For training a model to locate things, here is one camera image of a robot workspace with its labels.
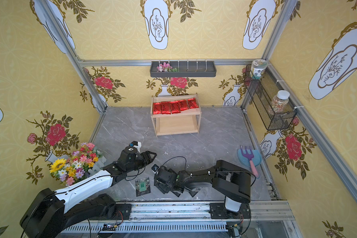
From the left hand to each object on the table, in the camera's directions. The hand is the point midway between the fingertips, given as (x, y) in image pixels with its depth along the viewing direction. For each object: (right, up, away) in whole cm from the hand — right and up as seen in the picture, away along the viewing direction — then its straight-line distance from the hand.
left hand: (150, 154), depth 86 cm
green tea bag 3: (+25, -19, -6) cm, 32 cm away
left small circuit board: (-18, -33, -12) cm, 39 cm away
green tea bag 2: (+17, -9, -26) cm, 32 cm away
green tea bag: (-3, -17, -4) cm, 17 cm away
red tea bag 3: (+14, +28, +5) cm, 32 cm away
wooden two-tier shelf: (+22, +19, +24) cm, 37 cm away
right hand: (+9, -13, +1) cm, 15 cm away
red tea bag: (+3, +27, +4) cm, 28 cm away
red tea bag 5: (+25, +31, +7) cm, 40 cm away
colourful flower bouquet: (-35, -4, -15) cm, 38 cm away
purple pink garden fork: (+61, -3, +7) cm, 61 cm away
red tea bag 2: (+9, +28, +4) cm, 29 cm away
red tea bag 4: (+19, +29, +5) cm, 36 cm away
